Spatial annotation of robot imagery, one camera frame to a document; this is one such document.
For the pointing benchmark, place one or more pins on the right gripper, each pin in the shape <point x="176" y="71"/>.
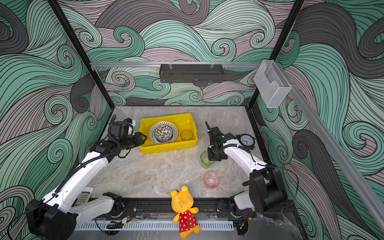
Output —
<point x="211" y="157"/>

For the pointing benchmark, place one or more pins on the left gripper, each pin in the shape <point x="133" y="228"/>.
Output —
<point x="138" y="135"/>

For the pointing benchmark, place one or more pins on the black leaf patterned bowl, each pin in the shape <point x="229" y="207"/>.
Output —
<point x="163" y="133"/>

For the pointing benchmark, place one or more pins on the dotted plate yellow rim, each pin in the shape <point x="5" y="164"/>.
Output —
<point x="175" y="136"/>

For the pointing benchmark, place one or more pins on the amber plastic cup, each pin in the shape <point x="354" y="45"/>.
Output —
<point x="186" y="135"/>

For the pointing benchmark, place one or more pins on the green plastic cup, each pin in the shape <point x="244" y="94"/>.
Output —
<point x="205" y="162"/>

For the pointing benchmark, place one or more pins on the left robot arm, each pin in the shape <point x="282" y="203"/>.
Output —
<point x="55" y="217"/>

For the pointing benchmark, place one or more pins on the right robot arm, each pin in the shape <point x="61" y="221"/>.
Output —
<point x="266" y="187"/>

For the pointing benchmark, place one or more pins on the yellow plastic bin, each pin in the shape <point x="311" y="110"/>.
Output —
<point x="182" y="122"/>

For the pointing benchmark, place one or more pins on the black alarm clock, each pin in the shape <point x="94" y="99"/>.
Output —
<point x="247" y="141"/>

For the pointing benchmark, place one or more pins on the pink plastic cup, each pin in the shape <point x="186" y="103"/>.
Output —
<point x="211" y="179"/>

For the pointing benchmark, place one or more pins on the black adjustable wrench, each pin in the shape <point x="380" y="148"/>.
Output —
<point x="246" y="183"/>

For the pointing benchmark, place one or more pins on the yellow plush bear red dress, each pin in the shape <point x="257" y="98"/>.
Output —
<point x="182" y="204"/>

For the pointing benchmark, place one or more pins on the white remote control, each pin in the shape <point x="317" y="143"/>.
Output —
<point x="84" y="196"/>

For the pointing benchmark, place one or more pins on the black wall shelf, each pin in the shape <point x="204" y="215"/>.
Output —
<point x="191" y="73"/>

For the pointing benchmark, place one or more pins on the clear acrylic wall holder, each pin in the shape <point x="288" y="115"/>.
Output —
<point x="272" y="83"/>

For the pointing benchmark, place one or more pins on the white slotted cable duct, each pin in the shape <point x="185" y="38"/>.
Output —
<point x="156" y="226"/>

